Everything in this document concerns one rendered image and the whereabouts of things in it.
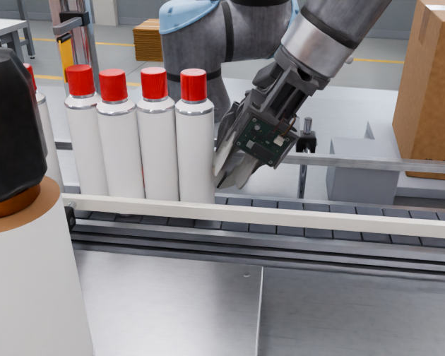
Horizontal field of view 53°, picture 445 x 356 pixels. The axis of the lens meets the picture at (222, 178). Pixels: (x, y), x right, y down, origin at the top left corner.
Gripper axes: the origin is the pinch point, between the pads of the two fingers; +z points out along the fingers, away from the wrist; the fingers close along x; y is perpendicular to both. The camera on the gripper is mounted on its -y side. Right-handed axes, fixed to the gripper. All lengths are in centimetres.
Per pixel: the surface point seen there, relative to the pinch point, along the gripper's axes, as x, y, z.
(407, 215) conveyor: 26.0, -2.3, -8.7
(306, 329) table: 15.8, 16.4, 3.0
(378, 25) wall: 142, -523, 7
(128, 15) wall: -135, -558, 170
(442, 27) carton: 18.1, -19.3, -30.7
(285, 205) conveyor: 10.6, -2.5, 0.2
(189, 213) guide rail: -1.8, 5.0, 4.6
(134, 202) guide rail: -9.0, 4.8, 7.5
